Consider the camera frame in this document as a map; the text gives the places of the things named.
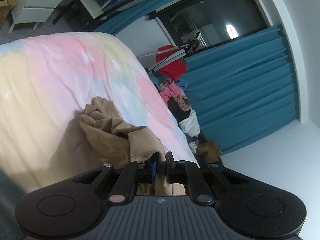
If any tan t-shirt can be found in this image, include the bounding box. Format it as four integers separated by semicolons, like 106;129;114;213
80;96;185;196

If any pile of clothes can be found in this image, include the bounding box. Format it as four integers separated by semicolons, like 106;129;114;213
158;80;201;154

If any brown paper bag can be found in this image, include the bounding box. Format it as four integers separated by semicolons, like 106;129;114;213
197;140;221;163

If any right blue curtain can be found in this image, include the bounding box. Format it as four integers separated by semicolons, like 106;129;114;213
178;25;300;154

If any red garment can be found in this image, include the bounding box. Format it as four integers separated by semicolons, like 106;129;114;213
155;50;187;81

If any pastel tie-dye bed duvet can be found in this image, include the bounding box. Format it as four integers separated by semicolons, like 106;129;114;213
1;32;195;192

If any dark window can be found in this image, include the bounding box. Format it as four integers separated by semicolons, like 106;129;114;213
148;0;267;51

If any black white chair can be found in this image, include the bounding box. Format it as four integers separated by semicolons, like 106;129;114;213
51;0;151;29

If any cardboard box on floor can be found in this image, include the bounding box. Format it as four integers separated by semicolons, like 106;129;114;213
0;0;17;27

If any white camera tripod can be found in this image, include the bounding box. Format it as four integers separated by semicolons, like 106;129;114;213
137;32;202;75

